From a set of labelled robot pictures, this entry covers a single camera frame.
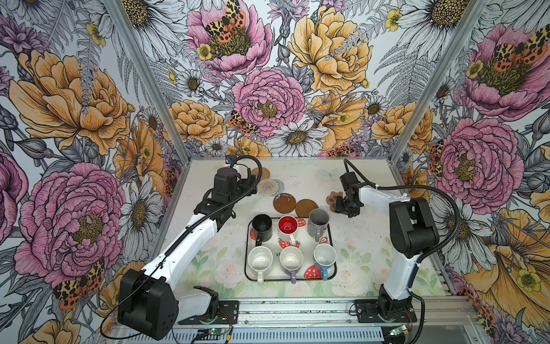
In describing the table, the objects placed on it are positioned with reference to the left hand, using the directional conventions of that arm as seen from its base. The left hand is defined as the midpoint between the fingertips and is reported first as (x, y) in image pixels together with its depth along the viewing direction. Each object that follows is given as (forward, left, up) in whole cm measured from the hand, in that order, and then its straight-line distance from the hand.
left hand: (244, 182), depth 82 cm
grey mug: (-6, -30, -20) cm, 36 cm away
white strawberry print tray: (-26, -24, -23) cm, 42 cm away
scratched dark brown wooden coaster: (+5, -16, -23) cm, 28 cm away
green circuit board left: (-44, +8, -23) cm, 50 cm away
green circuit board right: (-45, -51, -23) cm, 72 cm away
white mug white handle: (-21, -5, -22) cm, 31 cm away
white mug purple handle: (-21, -18, -23) cm, 36 cm away
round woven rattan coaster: (+25, -6, -23) cm, 34 cm away
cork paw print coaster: (+7, -38, -22) cm, 45 cm away
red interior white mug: (-7, -17, -21) cm, 28 cm away
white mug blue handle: (-21, -31, -21) cm, 42 cm away
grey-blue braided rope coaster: (+15, -14, -23) cm, 31 cm away
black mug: (-8, -6, -19) cm, 21 cm away
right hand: (-2, -41, -22) cm, 47 cm away
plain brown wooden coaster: (+3, -25, -23) cm, 34 cm away
